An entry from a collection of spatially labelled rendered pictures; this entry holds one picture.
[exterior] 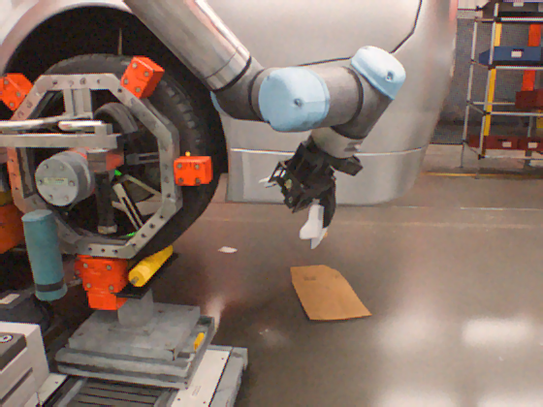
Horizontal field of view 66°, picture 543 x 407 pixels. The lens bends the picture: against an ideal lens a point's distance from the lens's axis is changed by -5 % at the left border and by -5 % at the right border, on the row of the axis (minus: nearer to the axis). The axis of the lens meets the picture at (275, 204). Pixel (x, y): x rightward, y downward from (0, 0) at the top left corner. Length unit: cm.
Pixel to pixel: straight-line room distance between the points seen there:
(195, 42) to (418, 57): 80
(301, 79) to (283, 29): 73
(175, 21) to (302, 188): 30
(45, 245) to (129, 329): 49
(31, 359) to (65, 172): 61
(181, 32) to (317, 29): 70
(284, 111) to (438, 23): 86
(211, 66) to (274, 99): 11
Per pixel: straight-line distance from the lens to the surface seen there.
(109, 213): 109
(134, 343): 162
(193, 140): 128
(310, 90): 50
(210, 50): 57
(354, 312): 217
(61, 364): 177
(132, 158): 139
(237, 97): 60
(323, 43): 121
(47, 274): 140
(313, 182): 68
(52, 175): 124
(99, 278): 145
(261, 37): 123
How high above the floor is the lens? 111
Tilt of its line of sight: 17 degrees down
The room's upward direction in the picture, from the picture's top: straight up
